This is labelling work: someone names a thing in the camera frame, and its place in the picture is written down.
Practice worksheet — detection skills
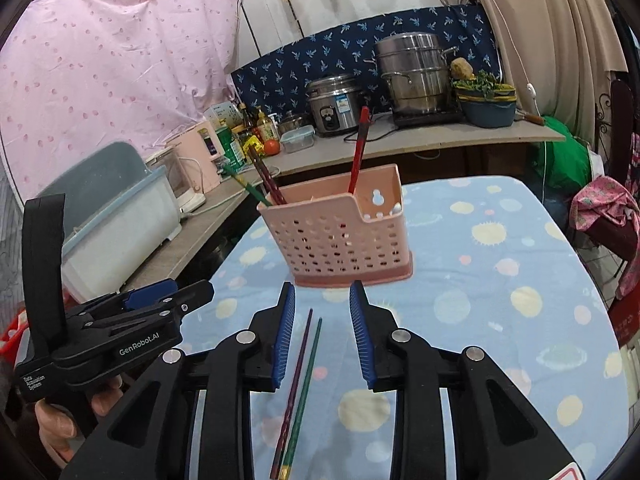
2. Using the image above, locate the stainless steel steamer pot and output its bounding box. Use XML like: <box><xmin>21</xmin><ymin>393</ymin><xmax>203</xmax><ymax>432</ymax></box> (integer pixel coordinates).
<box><xmin>374</xmin><ymin>32</ymin><xmax>458</xmax><ymax>115</ymax></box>

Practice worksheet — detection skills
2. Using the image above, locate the pink floral curtain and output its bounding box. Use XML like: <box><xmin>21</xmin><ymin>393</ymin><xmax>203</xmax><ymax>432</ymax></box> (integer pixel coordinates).
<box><xmin>1</xmin><ymin>0</ymin><xmax>240</xmax><ymax>198</ymax></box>

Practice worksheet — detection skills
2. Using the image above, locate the back kitchen counter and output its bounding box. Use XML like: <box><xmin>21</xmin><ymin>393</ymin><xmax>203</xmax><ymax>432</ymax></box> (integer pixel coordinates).
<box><xmin>266</xmin><ymin>114</ymin><xmax>565</xmax><ymax>176</ymax></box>

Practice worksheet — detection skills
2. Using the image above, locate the green chopstick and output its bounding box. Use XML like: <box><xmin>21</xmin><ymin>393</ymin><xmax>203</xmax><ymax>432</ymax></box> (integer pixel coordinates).
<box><xmin>278</xmin><ymin>318</ymin><xmax>323</xmax><ymax>480</ymax></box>
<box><xmin>222</xmin><ymin>164</ymin><xmax>272</xmax><ymax>207</ymax></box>

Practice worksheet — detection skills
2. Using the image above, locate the green bottle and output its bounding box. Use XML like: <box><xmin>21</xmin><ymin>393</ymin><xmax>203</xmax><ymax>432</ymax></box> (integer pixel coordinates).
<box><xmin>216</xmin><ymin>125</ymin><xmax>245</xmax><ymax>170</ymax></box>

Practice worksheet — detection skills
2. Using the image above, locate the blue planet-print tablecloth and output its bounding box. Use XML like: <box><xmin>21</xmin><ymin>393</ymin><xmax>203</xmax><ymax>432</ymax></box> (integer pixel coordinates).
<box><xmin>174</xmin><ymin>173</ymin><xmax>632</xmax><ymax>480</ymax></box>

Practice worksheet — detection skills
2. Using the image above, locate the navy floral backsplash cloth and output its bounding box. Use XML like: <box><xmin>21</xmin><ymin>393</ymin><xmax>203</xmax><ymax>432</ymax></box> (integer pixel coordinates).
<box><xmin>232</xmin><ymin>3</ymin><xmax>501</xmax><ymax>116</ymax></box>

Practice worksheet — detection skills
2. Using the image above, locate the clear food storage container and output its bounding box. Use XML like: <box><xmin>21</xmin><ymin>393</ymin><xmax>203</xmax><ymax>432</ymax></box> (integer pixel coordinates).
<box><xmin>280</xmin><ymin>125</ymin><xmax>316</xmax><ymax>154</ymax></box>

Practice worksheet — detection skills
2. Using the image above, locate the person's left hand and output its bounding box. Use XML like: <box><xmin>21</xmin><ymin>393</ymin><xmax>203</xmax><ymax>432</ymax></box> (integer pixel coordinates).
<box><xmin>34</xmin><ymin>375</ymin><xmax>125</xmax><ymax>463</ymax></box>

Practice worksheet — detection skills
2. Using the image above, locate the dark red chopstick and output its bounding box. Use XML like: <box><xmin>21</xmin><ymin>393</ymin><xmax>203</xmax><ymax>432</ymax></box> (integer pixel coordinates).
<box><xmin>247</xmin><ymin>145</ymin><xmax>286</xmax><ymax>205</ymax></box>
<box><xmin>269</xmin><ymin>309</ymin><xmax>314</xmax><ymax>480</ymax></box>

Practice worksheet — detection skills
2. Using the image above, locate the silver rice cooker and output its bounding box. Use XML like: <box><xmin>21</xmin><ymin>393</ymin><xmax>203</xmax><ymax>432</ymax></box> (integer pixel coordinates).
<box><xmin>306</xmin><ymin>74</ymin><xmax>362</xmax><ymax>136</ymax></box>

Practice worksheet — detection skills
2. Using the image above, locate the beige hanging curtain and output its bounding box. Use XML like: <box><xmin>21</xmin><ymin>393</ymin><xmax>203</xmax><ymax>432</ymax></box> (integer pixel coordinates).
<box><xmin>440</xmin><ymin>0</ymin><xmax>627</xmax><ymax>143</ymax></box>

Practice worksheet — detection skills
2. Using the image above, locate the pink electric kettle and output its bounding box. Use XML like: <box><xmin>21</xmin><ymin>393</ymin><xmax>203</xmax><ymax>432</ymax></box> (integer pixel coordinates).
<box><xmin>166</xmin><ymin>120</ymin><xmax>221</xmax><ymax>194</ymax></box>

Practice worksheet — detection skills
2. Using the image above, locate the white dish drainer box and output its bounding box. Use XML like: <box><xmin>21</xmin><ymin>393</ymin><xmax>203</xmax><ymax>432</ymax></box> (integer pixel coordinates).
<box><xmin>62</xmin><ymin>167</ymin><xmax>181</xmax><ymax>302</ymax></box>

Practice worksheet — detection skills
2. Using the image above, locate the pink perforated utensil holder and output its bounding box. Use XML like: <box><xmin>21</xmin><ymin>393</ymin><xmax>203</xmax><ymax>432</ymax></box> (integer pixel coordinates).
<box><xmin>257</xmin><ymin>165</ymin><xmax>413</xmax><ymax>288</ymax></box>

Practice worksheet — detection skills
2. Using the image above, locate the white blender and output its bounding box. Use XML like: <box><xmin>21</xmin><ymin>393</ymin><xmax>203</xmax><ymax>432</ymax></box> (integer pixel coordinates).
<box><xmin>145</xmin><ymin>146</ymin><xmax>206</xmax><ymax>218</ymax></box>

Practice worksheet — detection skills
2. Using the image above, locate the blue basin with vegetables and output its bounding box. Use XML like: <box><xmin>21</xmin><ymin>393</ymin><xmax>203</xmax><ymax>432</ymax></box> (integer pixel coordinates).
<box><xmin>452</xmin><ymin>70</ymin><xmax>518</xmax><ymax>129</ymax></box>

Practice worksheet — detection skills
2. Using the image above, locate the oil bottle yellow label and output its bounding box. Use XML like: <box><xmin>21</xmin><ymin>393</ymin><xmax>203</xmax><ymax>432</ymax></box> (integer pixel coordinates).
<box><xmin>256</xmin><ymin>108</ymin><xmax>277</xmax><ymax>144</ymax></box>

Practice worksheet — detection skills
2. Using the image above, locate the red tomato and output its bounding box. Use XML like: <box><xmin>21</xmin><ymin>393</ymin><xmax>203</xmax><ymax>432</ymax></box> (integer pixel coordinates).
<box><xmin>264</xmin><ymin>139</ymin><xmax>280</xmax><ymax>157</ymax></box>

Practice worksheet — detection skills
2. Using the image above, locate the grey-blue dish drainer lid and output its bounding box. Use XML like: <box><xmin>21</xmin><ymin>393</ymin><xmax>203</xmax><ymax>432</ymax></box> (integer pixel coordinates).
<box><xmin>38</xmin><ymin>142</ymin><xmax>150</xmax><ymax>238</ymax></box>

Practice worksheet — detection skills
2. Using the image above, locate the green bag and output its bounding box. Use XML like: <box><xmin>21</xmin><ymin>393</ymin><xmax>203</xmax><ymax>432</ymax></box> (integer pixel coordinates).
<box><xmin>533</xmin><ymin>116</ymin><xmax>591</xmax><ymax>195</ymax></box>

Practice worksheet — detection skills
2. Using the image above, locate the small lidded steel pot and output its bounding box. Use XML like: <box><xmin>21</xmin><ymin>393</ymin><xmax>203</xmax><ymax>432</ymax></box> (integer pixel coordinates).
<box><xmin>278</xmin><ymin>110</ymin><xmax>308</xmax><ymax>136</ymax></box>

